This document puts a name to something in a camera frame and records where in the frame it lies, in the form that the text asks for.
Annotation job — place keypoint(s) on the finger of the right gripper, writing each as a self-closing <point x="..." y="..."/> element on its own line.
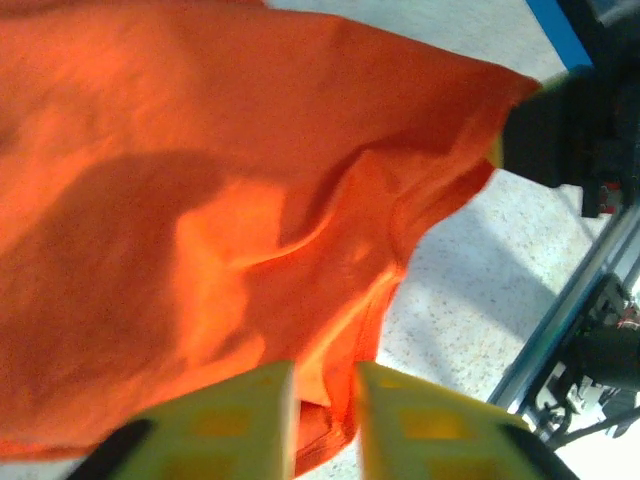
<point x="535" y="145"/>
<point x="555" y="83"/>

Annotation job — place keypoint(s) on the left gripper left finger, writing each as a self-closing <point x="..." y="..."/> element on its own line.
<point x="225" y="430"/>

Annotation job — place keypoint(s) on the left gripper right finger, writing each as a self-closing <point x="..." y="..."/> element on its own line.
<point x="425" y="430"/>

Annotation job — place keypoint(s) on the orange t-shirt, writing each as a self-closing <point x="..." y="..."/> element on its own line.
<point x="200" y="175"/>

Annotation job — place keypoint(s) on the blue table border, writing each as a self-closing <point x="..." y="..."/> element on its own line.
<point x="560" y="35"/>

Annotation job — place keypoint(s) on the aluminium frame rail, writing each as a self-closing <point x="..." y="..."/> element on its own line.
<point x="560" y="330"/>

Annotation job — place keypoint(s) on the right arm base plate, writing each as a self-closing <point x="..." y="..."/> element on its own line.
<point x="595" y="360"/>

